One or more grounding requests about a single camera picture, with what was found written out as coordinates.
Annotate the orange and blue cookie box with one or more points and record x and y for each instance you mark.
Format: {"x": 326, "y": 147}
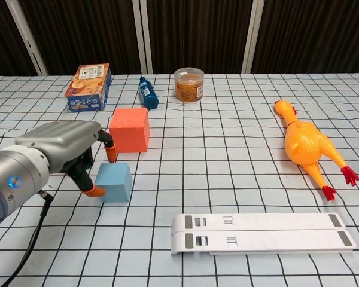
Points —
{"x": 88, "y": 86}

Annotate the white folding laptop stand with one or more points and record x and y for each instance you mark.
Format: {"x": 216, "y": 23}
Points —
{"x": 257, "y": 236}

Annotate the large orange foam cube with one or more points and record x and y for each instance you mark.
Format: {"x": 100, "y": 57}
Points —
{"x": 128, "y": 131}

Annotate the light blue foam cube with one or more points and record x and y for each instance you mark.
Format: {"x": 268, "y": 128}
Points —
{"x": 116, "y": 182}

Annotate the dark blue spray bottle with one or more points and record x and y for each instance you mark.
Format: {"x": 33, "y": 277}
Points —
{"x": 149, "y": 95}

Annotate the dark pleated curtain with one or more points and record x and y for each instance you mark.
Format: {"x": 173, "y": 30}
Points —
{"x": 197, "y": 30}

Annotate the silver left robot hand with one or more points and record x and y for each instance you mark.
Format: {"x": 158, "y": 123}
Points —
{"x": 63, "y": 140}

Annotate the clear jar of rubber bands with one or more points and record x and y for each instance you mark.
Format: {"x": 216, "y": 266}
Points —
{"x": 189, "y": 86}

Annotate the light blue checkered tablecloth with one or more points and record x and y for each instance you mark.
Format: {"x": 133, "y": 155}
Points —
{"x": 227, "y": 179}

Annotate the yellow rubber chicken toy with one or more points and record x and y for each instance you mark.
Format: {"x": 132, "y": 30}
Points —
{"x": 305, "y": 140}

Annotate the white frame post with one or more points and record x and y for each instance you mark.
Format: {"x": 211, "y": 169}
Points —
{"x": 251, "y": 39}
{"x": 143, "y": 45}
{"x": 30, "y": 45}

